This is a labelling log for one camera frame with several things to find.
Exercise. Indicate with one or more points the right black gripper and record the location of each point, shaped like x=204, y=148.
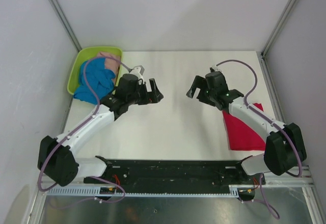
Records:
x=201, y=83

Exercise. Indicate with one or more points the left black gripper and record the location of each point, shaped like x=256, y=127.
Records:
x=154, y=96

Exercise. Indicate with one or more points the red t shirt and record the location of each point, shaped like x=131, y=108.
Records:
x=246, y=129

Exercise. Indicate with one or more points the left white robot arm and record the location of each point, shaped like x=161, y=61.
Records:
x=58, y=156

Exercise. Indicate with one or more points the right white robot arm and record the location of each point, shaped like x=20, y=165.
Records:
x=284, y=144

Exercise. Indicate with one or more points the beige pink t shirt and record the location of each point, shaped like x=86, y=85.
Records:
x=111, y=61

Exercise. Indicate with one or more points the blue t shirt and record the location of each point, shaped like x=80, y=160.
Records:
x=100, y=79

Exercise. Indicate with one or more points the lime green plastic bin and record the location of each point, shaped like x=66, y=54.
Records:
x=84, y=55

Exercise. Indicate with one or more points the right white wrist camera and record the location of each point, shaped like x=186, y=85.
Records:
x=214, y=69

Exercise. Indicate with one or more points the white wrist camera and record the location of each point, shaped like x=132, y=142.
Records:
x=214, y=69
x=138, y=71

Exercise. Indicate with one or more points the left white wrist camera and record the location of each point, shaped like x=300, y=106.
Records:
x=138, y=71

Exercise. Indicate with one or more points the right aluminium side rail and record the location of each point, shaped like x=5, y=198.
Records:
x=274, y=98

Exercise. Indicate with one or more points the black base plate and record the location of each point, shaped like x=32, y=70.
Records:
x=128, y=171

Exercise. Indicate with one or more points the aluminium front rail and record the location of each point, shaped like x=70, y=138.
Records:
x=286, y=180

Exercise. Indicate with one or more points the right aluminium frame post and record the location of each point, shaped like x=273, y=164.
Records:
x=289, y=8

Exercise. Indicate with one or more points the aluminium frame post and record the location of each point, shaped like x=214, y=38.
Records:
x=289, y=8
x=65, y=23

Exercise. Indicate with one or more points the left aluminium frame post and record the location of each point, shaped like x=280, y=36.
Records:
x=65, y=23

